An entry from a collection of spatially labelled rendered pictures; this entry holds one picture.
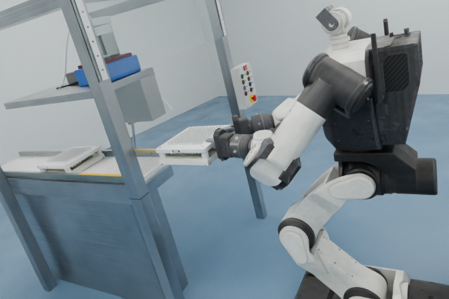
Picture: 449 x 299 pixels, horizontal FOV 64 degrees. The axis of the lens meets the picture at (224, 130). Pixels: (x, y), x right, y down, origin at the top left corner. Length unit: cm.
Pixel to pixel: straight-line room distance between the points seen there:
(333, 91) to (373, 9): 378
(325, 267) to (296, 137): 72
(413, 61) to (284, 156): 41
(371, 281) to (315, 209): 37
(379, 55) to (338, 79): 18
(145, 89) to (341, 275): 111
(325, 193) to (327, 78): 48
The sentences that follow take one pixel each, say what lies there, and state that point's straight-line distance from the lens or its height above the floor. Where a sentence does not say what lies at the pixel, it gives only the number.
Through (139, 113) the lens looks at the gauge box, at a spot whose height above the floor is 105.
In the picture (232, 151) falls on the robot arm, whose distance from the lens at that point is 127.
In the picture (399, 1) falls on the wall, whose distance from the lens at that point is 455.
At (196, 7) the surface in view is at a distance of 199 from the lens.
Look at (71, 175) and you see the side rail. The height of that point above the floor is 83.
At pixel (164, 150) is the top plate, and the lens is 145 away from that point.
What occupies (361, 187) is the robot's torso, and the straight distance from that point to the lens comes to 121.
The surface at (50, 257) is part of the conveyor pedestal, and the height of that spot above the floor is 18.
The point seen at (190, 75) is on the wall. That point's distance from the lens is 607.
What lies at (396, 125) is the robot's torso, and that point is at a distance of 109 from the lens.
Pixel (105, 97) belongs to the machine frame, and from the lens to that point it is 143.
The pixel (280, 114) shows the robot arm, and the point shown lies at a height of 97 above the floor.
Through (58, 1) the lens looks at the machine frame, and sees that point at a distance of 146.
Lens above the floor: 140
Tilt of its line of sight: 18 degrees down
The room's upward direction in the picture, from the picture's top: 14 degrees counter-clockwise
